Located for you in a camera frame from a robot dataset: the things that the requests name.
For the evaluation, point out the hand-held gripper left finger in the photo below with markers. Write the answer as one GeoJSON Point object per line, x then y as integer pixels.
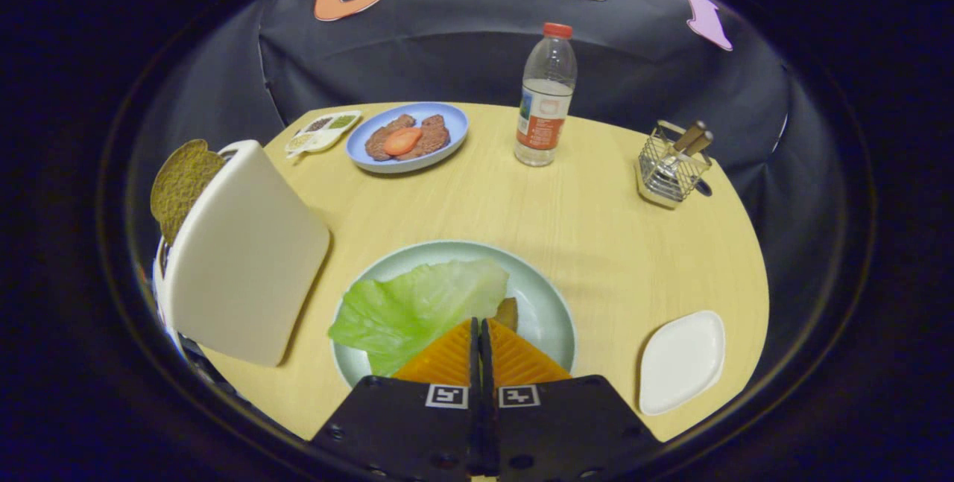
{"type": "Point", "coordinates": [395, 422]}

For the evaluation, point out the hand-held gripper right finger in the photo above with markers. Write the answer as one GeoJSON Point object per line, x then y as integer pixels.
{"type": "Point", "coordinates": [566, 422]}

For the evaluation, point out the green lettuce leaf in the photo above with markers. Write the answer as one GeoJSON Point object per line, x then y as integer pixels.
{"type": "Point", "coordinates": [410, 311]}

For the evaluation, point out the golden toast slice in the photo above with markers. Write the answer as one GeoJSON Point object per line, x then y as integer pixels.
{"type": "Point", "coordinates": [181, 180]}

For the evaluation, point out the pale green round plate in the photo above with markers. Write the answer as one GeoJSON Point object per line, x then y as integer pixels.
{"type": "Point", "coordinates": [540, 311]}

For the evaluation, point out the brown bread slice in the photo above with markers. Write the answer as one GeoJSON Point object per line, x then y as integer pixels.
{"type": "Point", "coordinates": [507, 312]}

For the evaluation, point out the small white dish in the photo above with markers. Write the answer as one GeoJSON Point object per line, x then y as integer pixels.
{"type": "Point", "coordinates": [682, 363]}

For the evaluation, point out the white toaster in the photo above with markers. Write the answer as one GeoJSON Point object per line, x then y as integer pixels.
{"type": "Point", "coordinates": [246, 258]}

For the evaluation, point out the brown meat patty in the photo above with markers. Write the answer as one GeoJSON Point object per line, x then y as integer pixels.
{"type": "Point", "coordinates": [436, 135]}
{"type": "Point", "coordinates": [378, 143]}

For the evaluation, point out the red tomato slice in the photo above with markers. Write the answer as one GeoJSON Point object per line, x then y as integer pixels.
{"type": "Point", "coordinates": [402, 141]}

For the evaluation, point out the white seasoning tray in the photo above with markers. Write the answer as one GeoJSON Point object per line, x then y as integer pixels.
{"type": "Point", "coordinates": [320, 132]}

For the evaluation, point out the blue round plate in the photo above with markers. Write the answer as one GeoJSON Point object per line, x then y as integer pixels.
{"type": "Point", "coordinates": [447, 121]}

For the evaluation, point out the clear plastic water bottle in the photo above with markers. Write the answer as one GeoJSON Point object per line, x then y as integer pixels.
{"type": "Point", "coordinates": [545, 102]}

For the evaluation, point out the black backdrop cloth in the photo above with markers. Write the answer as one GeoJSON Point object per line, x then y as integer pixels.
{"type": "Point", "coordinates": [447, 50]}

